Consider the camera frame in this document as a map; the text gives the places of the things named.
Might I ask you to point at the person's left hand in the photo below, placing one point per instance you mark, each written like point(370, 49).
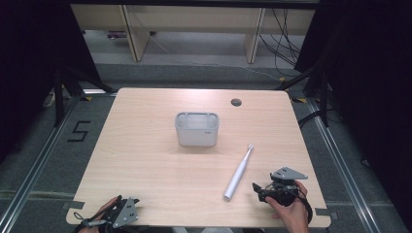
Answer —
point(108, 204)

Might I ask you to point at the aluminium floor rail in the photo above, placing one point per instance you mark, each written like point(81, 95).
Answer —
point(340, 161)
point(35, 165)

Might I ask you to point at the person's right hand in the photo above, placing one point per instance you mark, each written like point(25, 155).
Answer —
point(293, 216)

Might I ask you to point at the black metal stand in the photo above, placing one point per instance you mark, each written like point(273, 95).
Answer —
point(59, 97)
point(323, 97)

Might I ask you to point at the black curtain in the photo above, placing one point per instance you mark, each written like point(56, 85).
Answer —
point(29, 64)
point(372, 81)

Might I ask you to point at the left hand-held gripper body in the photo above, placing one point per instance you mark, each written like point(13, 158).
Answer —
point(124, 213)

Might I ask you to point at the white electric toothbrush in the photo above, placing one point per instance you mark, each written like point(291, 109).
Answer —
point(238, 174)

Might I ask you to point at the translucent grey plastic holder box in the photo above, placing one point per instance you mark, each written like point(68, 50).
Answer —
point(197, 136)

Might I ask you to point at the beige wooden desk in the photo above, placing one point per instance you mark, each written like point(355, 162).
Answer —
point(194, 22)

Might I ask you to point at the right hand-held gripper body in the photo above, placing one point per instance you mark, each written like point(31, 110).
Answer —
point(285, 191)

